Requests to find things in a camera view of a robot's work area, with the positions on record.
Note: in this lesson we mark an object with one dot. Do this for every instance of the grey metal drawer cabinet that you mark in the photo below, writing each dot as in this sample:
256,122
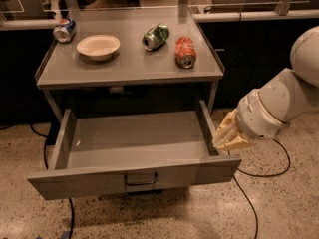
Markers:
131,64

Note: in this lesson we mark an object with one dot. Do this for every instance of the orange soda can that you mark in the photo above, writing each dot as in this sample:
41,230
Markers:
185,52

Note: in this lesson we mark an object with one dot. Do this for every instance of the white counter rail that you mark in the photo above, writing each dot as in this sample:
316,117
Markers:
255,16

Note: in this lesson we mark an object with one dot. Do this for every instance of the blue pepsi can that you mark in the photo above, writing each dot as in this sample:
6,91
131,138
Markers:
65,30

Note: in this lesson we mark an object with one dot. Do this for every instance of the white paper bowl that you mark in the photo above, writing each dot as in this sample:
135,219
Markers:
98,47

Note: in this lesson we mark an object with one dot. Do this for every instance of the green soda can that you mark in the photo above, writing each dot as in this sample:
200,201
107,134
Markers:
155,37

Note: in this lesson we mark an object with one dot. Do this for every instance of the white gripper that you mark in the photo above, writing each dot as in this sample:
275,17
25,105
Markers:
257,115

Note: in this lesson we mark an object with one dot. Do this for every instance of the grey top drawer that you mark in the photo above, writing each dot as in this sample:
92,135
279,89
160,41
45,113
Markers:
134,153

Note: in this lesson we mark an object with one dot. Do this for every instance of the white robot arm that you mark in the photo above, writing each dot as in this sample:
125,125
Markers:
295,90

